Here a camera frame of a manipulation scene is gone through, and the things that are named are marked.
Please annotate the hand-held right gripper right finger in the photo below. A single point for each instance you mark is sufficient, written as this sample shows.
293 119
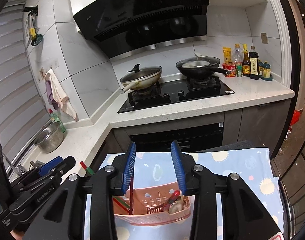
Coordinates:
178 167

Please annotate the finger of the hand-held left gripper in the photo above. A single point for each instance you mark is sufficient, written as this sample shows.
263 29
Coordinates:
65 166
50 165

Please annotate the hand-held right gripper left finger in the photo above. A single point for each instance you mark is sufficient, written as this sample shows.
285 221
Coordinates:
128 167

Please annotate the green chopstick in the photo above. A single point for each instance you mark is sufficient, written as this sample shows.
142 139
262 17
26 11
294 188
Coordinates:
122 202
90 171

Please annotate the white floral ceramic spoon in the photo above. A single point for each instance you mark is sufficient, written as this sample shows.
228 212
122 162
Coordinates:
176 207

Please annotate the pink perforated utensil holder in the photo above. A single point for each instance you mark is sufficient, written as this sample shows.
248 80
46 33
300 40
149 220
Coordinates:
152 218

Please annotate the steel colander bowl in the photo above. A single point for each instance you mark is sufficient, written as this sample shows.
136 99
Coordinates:
48 137

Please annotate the black built-in oven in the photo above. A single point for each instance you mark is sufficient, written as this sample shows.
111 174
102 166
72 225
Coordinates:
177 135

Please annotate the green dish soap bottle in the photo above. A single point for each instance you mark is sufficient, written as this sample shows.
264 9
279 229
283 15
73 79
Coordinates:
57 120

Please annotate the blue dotted tablecloth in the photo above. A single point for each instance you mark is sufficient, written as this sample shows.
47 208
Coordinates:
242 165

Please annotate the purple hanging cloth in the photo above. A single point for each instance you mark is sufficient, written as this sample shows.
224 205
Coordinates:
49 93

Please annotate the hanging towels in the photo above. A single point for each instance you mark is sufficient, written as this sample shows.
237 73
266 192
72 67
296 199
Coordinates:
60 92

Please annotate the black gas stove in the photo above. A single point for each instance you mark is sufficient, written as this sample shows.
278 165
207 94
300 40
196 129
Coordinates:
175 93

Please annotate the silver wok with lid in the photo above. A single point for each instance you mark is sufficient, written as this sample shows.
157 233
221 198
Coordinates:
141 77

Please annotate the white window blinds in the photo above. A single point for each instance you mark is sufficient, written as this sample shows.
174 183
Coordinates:
12 80

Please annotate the black pan with lid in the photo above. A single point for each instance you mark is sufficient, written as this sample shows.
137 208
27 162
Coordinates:
200 66

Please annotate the red instant noodle cup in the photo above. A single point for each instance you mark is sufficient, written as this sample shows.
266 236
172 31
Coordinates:
229 69

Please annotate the small green-capped bottle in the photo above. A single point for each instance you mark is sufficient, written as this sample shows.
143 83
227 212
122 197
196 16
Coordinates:
239 70

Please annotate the yellow seasoning packet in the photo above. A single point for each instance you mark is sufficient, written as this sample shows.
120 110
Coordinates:
227 54

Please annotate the brown sauce bottle yellow cap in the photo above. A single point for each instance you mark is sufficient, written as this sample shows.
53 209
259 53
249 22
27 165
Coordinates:
246 63

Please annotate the clear plastic bottle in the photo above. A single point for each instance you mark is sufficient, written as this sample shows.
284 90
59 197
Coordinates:
237 54

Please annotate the red plastic object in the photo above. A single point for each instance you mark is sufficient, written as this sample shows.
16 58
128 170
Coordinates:
296 117

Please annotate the dark soy sauce bottle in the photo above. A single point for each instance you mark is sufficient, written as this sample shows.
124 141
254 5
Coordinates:
254 64

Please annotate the condiment jar set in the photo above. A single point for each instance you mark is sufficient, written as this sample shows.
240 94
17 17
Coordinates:
265 70

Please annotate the yellow hanging kitchen tool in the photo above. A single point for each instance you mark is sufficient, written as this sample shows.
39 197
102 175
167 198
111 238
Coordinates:
31 31

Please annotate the glass sliding door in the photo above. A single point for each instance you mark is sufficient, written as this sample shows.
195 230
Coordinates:
300 105

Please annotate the black range hood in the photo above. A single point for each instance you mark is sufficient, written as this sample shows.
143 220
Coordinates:
142 17

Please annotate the wall outlet with sticker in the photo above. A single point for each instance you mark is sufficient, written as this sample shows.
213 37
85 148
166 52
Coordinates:
41 71

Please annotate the grey wall outlet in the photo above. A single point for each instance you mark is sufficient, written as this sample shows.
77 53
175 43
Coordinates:
264 38

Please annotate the black utensil hook rail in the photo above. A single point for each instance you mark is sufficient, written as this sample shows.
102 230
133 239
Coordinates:
31 9

